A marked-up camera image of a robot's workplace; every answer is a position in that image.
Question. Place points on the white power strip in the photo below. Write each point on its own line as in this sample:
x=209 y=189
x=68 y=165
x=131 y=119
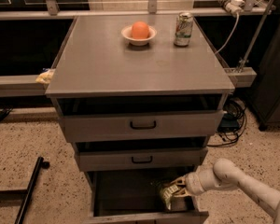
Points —
x=232 y=6

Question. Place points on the grey drawer cabinet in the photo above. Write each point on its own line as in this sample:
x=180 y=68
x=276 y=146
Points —
x=100 y=73

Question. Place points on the orange fruit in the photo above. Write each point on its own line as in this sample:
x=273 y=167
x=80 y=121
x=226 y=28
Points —
x=140 y=30

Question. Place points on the green jalapeno chip bag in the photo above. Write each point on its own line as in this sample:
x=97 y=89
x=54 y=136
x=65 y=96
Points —
x=167 y=192

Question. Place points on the middle grey drawer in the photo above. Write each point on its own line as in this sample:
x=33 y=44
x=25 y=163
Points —
x=140 y=159

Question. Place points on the white bowl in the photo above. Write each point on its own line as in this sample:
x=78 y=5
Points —
x=126 y=32

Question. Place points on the bottom grey drawer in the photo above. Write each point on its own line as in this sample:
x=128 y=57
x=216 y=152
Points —
x=133 y=197

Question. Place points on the top grey drawer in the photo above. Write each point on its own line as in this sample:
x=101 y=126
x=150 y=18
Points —
x=141 y=126

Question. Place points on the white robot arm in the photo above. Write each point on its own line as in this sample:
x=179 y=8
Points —
x=225 y=174

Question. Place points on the grey drawer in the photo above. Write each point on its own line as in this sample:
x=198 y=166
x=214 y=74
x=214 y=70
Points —
x=140 y=159
x=133 y=197
x=141 y=126

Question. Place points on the grey metal shelf rail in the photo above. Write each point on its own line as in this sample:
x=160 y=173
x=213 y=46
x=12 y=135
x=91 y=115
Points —
x=20 y=86

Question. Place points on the green soda can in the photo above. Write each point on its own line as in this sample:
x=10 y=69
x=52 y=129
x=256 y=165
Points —
x=183 y=29

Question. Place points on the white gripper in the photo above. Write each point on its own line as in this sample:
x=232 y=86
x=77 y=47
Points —
x=192 y=183

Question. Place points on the dark side cabinet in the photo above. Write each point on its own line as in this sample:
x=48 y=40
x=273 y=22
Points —
x=264 y=95

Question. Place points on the black metal floor frame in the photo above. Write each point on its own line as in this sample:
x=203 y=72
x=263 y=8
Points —
x=23 y=196

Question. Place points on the yellow snack bag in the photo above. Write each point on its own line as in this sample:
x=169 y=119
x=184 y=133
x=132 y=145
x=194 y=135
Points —
x=45 y=77

